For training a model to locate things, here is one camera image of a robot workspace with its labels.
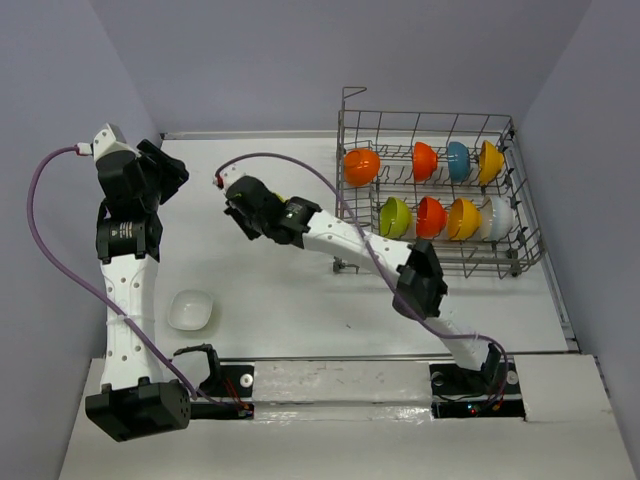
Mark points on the white square bowl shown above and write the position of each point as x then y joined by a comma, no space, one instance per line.
190,310

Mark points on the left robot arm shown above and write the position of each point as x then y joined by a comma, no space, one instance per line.
136,399

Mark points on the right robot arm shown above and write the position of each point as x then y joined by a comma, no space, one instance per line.
411,271

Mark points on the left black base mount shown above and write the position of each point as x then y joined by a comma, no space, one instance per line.
225,389

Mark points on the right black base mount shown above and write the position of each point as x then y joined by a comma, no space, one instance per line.
458,394

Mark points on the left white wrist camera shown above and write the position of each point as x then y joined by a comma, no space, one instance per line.
109,139

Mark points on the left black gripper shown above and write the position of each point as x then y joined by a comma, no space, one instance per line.
172,166

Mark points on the large yellow bowl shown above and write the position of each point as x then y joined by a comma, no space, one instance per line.
491,162

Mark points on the blue bowl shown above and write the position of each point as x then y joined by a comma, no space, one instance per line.
458,161

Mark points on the small yellow bowl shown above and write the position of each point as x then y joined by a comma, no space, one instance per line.
464,219

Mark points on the white round bowl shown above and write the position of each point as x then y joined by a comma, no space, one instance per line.
497,218

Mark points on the grey wire dish rack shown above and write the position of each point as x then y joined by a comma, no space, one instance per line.
392,134

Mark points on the orange bowl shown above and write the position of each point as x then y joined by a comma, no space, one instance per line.
431,218
424,161

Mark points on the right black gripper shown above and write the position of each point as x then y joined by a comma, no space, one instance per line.
237,215

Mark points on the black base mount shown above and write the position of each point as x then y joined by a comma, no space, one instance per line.
458,394
225,389

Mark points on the white orange-bottom bowl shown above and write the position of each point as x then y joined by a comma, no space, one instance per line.
361,166

